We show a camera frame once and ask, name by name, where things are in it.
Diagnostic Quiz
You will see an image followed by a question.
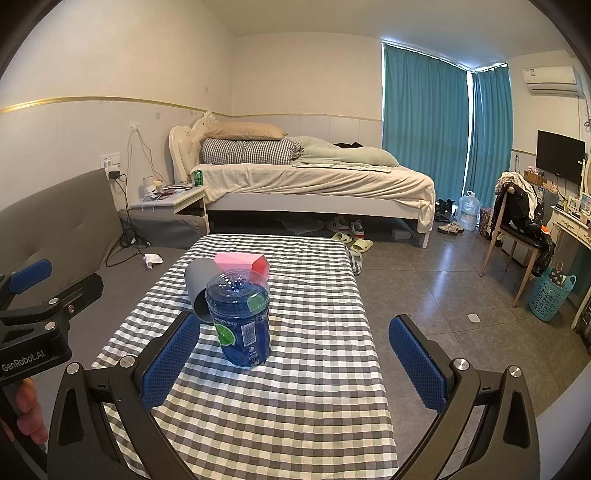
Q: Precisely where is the white wall socket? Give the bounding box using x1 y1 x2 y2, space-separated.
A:
99 152 121 171

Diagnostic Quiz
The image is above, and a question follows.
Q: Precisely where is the light green slipper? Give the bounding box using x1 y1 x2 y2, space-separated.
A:
349 238 374 254
331 232 355 245

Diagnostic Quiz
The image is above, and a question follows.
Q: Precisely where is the grey fabric sofa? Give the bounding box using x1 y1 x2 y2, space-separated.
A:
1 170 206 367

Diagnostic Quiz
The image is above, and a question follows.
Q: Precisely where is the white air conditioner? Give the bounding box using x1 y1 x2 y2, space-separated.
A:
523 66 584 98

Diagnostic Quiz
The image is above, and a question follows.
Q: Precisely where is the grey checkered tablecloth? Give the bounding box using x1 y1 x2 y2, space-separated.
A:
94 234 398 479

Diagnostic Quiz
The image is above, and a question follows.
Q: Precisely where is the teal laundry basket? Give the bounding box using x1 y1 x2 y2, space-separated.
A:
528 267 577 322

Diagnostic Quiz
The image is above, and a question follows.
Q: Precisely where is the crumpled white tissue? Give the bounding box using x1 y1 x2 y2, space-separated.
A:
142 253 163 270

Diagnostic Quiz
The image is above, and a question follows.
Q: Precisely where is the wooden chair with clothes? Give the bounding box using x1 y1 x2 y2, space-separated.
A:
480 171 555 307

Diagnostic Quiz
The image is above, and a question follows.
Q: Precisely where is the teal curtain left panel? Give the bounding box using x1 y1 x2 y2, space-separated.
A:
382 45 469 200

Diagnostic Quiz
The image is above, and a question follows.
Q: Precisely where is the person's left hand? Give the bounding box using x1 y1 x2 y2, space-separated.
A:
14 378 48 445

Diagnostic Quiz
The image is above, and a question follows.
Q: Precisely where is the teal curtain panel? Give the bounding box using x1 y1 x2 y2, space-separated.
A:
382 45 469 200
465 64 513 207

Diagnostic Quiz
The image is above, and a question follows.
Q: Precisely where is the light green blanket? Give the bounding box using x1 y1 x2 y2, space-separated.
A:
287 136 399 173

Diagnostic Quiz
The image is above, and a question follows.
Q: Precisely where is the teal curtain right panel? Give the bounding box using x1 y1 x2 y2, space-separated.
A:
465 64 513 207

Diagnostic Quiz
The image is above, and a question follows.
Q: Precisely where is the black power cable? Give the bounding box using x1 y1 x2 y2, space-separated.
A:
104 170 151 269

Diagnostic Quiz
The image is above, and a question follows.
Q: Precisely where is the green soda can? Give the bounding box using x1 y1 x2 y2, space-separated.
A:
193 170 204 186

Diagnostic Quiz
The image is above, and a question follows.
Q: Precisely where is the large clear water jug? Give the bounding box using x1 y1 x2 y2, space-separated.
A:
456 191 481 231

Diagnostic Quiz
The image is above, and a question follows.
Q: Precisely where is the white dressing table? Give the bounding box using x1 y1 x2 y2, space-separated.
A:
548 206 590 330

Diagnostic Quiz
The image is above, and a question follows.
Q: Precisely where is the blue plastic water bottle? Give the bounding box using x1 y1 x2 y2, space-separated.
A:
205 269 270 368

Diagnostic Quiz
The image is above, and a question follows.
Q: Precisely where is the black television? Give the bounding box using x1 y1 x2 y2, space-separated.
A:
536 130 585 184

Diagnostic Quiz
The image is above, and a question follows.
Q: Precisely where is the white bedside table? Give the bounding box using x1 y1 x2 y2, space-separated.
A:
129 186 211 234

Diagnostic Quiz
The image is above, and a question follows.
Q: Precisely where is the pink rectangular box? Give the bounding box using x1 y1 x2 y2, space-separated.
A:
213 252 270 279

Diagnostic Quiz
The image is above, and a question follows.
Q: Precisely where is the beige pillow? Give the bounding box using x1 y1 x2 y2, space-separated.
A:
206 121 288 141

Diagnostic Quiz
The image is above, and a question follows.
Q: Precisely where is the beige bed sheet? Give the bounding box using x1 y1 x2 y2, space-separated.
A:
197 163 436 225

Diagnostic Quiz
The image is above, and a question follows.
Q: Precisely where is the checkered folded quilt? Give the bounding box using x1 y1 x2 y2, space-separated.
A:
201 138 304 165

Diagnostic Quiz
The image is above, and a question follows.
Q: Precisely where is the grey plastic cup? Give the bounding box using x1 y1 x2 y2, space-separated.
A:
184 258 221 325

